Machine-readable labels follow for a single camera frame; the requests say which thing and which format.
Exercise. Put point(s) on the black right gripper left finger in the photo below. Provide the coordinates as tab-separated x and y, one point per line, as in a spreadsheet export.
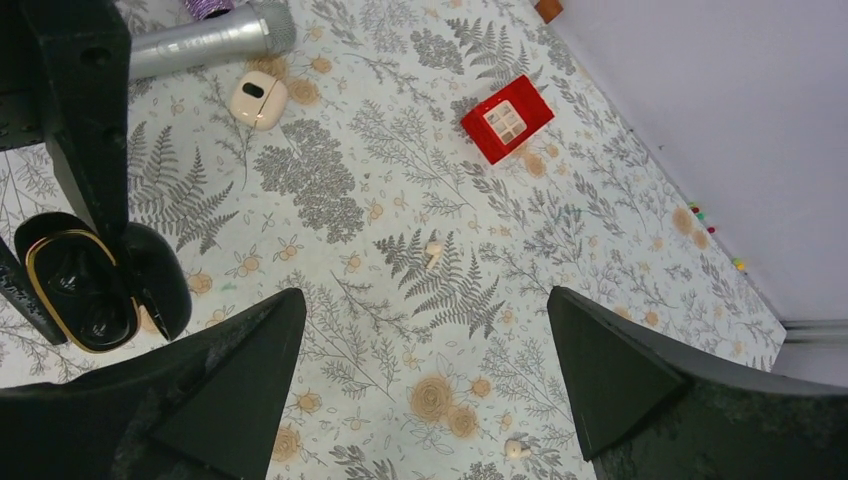
207	406

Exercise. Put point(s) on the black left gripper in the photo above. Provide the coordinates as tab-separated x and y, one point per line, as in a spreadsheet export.
64	74

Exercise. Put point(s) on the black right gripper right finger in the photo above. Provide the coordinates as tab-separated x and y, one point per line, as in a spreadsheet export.
646	406

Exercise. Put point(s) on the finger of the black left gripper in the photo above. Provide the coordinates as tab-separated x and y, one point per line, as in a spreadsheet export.
19	291

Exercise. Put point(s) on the black earbud charging case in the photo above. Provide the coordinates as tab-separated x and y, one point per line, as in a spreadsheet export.
95	298

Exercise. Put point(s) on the beige earbud charging case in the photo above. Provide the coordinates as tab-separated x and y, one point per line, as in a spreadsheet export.
259	100

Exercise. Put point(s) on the purple glitter microphone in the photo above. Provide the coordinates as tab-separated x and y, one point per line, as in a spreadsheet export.
207	9

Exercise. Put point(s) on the beige earbud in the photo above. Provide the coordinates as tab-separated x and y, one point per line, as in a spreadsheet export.
435	251
515	449

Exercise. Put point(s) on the silver microphone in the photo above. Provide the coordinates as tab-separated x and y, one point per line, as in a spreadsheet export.
250	30

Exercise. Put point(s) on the small coloured beads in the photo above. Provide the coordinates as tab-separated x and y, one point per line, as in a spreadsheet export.
705	225

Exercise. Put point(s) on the floral table mat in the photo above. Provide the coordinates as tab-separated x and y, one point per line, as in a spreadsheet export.
426	172

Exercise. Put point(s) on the red box with label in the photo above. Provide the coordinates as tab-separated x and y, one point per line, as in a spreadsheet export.
503	122

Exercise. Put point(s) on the aluminium corner rail right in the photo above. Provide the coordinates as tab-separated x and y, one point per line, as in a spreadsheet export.
822	332

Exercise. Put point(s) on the brown cube at wall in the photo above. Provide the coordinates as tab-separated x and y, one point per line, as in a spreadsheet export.
548	10

